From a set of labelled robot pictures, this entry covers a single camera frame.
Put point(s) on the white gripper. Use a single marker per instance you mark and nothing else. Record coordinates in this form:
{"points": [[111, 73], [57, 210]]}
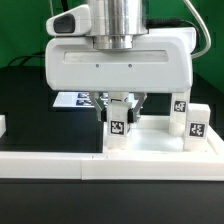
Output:
{"points": [[159, 62]]}

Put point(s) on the white square table top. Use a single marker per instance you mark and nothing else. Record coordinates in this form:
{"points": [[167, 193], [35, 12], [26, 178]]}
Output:
{"points": [[151, 134]]}

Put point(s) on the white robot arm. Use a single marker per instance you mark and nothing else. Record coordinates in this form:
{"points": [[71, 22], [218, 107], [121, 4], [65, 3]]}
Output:
{"points": [[108, 46]]}

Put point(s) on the white sheet with tags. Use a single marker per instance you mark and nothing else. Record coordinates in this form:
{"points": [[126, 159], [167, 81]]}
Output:
{"points": [[82, 100]]}

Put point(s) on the white L-shaped obstacle fence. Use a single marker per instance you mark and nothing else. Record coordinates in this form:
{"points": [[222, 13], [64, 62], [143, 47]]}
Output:
{"points": [[174, 166]]}

